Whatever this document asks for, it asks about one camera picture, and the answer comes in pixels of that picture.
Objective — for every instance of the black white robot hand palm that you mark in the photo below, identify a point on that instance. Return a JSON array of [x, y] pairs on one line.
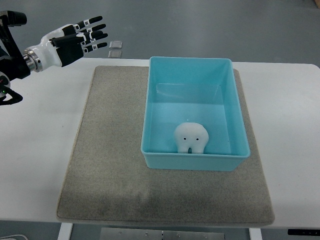
[[44, 55]]

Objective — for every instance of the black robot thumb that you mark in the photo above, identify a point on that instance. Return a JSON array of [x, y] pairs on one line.
[[67, 40]]

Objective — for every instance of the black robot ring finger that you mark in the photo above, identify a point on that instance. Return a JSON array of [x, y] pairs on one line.
[[89, 37]]

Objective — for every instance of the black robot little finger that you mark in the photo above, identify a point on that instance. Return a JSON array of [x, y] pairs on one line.
[[94, 47]]

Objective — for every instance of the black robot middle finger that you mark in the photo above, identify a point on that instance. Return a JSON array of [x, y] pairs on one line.
[[86, 29]]

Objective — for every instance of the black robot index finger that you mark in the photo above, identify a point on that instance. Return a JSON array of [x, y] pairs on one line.
[[85, 23]]

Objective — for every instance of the white tooth plush toy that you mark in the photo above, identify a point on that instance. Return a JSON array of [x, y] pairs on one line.
[[191, 135]]

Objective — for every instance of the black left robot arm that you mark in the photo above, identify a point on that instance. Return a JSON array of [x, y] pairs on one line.
[[12, 63]]

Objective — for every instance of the blue plastic box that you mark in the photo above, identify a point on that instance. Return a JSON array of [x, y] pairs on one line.
[[185, 90]]

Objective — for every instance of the upper floor socket plate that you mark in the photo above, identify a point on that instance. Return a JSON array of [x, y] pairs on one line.
[[115, 44]]

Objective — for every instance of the floor socket plate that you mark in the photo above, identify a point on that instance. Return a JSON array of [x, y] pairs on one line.
[[115, 54], [115, 44]]

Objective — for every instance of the lower floor socket plate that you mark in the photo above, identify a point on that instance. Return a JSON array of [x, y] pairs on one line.
[[115, 54]]

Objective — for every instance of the grey felt mat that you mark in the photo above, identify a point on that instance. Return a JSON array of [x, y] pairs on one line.
[[107, 179]]

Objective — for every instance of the white left table leg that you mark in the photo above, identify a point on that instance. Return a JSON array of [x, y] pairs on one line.
[[65, 231]]

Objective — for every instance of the white table leg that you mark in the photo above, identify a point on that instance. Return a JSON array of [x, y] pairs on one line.
[[65, 231], [255, 234]]

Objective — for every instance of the metal table crossbar plate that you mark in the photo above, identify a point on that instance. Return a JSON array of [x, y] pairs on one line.
[[108, 233]]

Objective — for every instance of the white right table leg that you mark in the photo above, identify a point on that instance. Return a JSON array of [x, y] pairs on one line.
[[255, 234]]

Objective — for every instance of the black table control panel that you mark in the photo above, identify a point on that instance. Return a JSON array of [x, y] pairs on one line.
[[303, 232]]

